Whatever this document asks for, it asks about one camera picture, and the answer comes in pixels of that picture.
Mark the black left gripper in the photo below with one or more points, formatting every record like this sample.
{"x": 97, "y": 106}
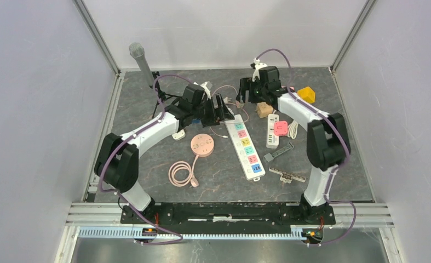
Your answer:
{"x": 221, "y": 113}

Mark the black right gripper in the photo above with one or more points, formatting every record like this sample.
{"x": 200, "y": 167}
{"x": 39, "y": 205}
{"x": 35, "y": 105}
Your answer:
{"x": 241, "y": 96}

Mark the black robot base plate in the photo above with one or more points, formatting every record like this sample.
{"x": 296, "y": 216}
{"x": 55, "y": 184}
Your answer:
{"x": 237, "y": 217}

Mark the beige comb strip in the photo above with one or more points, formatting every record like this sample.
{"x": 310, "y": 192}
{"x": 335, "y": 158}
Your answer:
{"x": 287, "y": 177}

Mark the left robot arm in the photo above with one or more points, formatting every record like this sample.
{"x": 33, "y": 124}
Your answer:
{"x": 117, "y": 163}

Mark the small white power strip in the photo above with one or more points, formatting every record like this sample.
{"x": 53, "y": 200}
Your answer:
{"x": 272, "y": 140}

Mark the yellow cube socket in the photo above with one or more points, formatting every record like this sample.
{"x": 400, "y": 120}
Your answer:
{"x": 307, "y": 94}

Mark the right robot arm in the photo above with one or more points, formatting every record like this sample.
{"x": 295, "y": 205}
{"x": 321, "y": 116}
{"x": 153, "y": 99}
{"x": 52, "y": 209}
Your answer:
{"x": 327, "y": 138}

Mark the grey plastic clip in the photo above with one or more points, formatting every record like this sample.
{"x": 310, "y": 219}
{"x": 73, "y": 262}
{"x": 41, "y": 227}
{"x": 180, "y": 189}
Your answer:
{"x": 271, "y": 156}

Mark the pink cube socket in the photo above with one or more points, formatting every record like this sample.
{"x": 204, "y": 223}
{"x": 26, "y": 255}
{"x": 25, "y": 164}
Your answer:
{"x": 291, "y": 89}

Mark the tan patterned cube socket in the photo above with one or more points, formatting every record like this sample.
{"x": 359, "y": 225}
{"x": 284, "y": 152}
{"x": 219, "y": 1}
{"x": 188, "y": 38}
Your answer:
{"x": 263, "y": 109}

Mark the long white power strip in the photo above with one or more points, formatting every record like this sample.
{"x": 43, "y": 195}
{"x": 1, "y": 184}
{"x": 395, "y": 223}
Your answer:
{"x": 243, "y": 144}

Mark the round pink power socket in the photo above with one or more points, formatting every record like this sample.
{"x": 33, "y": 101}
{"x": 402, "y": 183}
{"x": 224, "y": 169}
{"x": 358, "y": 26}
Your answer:
{"x": 202, "y": 145}

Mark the pink red plug adapter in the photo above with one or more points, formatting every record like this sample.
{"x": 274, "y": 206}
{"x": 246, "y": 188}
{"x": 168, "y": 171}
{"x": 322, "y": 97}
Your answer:
{"x": 281, "y": 128}

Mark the grey microphone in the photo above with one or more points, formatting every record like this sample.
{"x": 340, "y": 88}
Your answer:
{"x": 137, "y": 52}

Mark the white plug adapter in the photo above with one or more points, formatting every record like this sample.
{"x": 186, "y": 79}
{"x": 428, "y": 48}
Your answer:
{"x": 179, "y": 135}

